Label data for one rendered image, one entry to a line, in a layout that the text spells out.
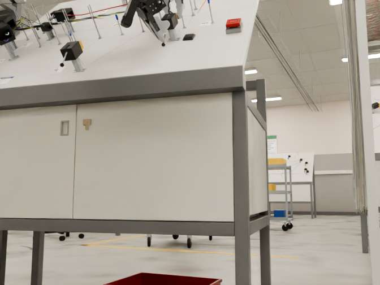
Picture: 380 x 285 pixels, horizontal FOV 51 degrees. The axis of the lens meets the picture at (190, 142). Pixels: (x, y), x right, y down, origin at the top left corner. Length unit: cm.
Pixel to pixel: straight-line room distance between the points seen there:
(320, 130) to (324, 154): 71
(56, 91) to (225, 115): 60
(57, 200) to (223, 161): 59
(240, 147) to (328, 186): 1109
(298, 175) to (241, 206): 901
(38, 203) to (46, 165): 13
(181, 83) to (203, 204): 38
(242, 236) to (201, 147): 29
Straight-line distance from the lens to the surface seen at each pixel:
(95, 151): 139
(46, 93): 149
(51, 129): 150
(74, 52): 146
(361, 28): 149
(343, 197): 1224
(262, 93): 182
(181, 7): 155
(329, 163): 1231
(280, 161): 623
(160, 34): 141
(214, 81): 123
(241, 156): 121
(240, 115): 123
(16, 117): 160
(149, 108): 133
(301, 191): 1001
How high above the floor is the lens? 47
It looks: 8 degrees up
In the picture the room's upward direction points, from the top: straight up
